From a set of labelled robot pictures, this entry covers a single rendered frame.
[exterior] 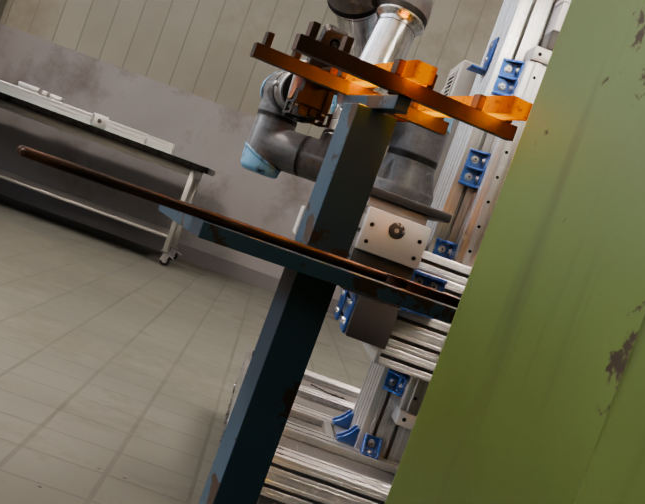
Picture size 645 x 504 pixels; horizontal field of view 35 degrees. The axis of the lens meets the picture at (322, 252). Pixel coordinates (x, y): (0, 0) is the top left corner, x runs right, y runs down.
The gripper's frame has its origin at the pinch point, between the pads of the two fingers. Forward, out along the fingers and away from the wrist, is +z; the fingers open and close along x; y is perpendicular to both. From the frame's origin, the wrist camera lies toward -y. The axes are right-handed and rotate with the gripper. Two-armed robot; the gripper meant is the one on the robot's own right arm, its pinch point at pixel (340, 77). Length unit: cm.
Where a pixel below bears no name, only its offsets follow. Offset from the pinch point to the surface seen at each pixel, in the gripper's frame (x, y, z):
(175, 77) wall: -70, -45, -688
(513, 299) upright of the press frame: -5, 22, 64
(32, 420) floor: 14, 93, -103
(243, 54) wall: -114, -81, -676
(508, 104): -10.7, 0.3, 36.4
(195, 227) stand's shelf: 19.8, 27.4, 31.6
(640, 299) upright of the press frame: -5, 19, 83
